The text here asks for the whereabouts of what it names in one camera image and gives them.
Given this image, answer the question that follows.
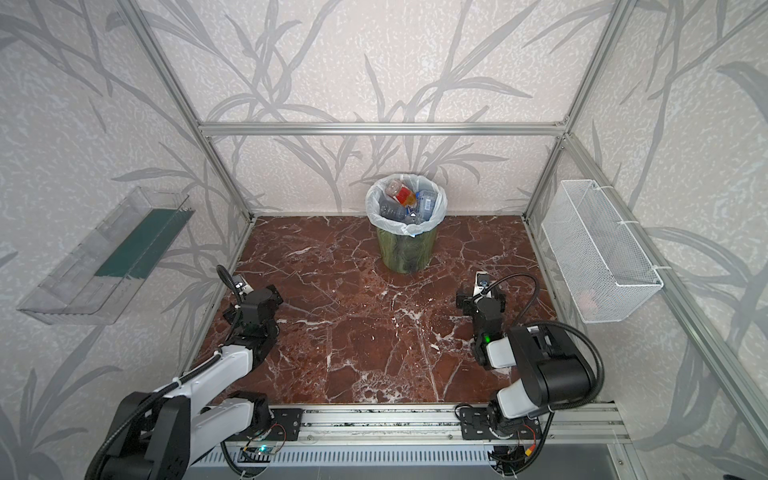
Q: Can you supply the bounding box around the clear ribbed bottle blue cap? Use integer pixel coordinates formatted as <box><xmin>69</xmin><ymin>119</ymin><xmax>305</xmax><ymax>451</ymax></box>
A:
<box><xmin>415</xmin><ymin>189</ymin><xmax>437</xmax><ymax>223</ymax></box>

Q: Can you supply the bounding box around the orange drink bottle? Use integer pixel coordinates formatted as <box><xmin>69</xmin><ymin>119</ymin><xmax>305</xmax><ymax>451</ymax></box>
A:
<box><xmin>385</xmin><ymin>179</ymin><xmax>418</xmax><ymax>209</ymax></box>

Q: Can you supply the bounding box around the clear bottle white cap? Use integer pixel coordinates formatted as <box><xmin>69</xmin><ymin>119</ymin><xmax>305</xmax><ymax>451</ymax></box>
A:
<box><xmin>379</xmin><ymin>200</ymin><xmax>407</xmax><ymax>222</ymax></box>

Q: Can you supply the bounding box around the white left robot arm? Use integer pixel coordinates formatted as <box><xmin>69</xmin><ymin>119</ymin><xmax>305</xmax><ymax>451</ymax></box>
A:
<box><xmin>85</xmin><ymin>280</ymin><xmax>283</xmax><ymax>479</ymax></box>

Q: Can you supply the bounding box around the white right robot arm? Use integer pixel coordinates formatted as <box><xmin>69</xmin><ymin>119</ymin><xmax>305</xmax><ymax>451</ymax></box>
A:
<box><xmin>454</xmin><ymin>291</ymin><xmax>605</xmax><ymax>440</ymax></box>

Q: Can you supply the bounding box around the white plastic bin liner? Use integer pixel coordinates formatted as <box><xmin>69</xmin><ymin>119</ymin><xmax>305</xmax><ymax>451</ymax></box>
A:
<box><xmin>365</xmin><ymin>174</ymin><xmax>447</xmax><ymax>237</ymax></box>

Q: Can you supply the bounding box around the green circuit board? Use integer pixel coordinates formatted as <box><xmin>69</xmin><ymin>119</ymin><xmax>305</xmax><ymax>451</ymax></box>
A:
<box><xmin>241</xmin><ymin>444</ymin><xmax>284</xmax><ymax>463</ymax></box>

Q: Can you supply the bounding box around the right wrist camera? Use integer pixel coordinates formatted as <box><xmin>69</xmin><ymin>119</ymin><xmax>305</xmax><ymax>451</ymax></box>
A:
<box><xmin>473</xmin><ymin>271</ymin><xmax>492</xmax><ymax>297</ymax></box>

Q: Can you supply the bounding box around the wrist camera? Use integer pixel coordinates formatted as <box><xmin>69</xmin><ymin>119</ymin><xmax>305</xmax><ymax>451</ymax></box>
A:
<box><xmin>232</xmin><ymin>275</ymin><xmax>254</xmax><ymax>296</ymax></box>
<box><xmin>473</xmin><ymin>271</ymin><xmax>492</xmax><ymax>297</ymax></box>

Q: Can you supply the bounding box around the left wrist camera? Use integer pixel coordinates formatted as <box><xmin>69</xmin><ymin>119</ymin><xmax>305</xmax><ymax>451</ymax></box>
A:
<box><xmin>232</xmin><ymin>275</ymin><xmax>254</xmax><ymax>296</ymax></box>

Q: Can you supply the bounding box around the white wire mesh basket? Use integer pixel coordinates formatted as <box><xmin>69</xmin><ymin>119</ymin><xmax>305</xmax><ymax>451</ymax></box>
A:
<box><xmin>542</xmin><ymin>179</ymin><xmax>664</xmax><ymax>324</ymax></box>

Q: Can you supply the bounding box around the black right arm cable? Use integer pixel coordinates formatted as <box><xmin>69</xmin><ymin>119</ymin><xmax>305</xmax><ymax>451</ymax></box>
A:
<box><xmin>479</xmin><ymin>272</ymin><xmax>606</xmax><ymax>412</ymax></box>

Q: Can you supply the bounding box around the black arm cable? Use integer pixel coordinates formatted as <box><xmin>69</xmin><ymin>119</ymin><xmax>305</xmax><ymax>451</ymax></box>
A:
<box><xmin>479</xmin><ymin>272</ymin><xmax>606</xmax><ymax>412</ymax></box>
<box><xmin>83</xmin><ymin>263</ymin><xmax>247</xmax><ymax>480</ymax></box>

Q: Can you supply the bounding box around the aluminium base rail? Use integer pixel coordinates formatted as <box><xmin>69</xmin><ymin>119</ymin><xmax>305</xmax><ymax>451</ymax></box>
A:
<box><xmin>198</xmin><ymin>403</ymin><xmax>630</xmax><ymax>469</ymax></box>

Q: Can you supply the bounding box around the clear acrylic wall shelf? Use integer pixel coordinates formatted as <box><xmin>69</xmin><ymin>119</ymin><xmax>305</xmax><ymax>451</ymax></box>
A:
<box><xmin>17</xmin><ymin>187</ymin><xmax>195</xmax><ymax>325</ymax></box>

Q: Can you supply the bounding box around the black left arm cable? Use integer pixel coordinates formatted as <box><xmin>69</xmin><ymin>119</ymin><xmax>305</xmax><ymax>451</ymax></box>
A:
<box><xmin>83</xmin><ymin>263</ymin><xmax>247</xmax><ymax>480</ymax></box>

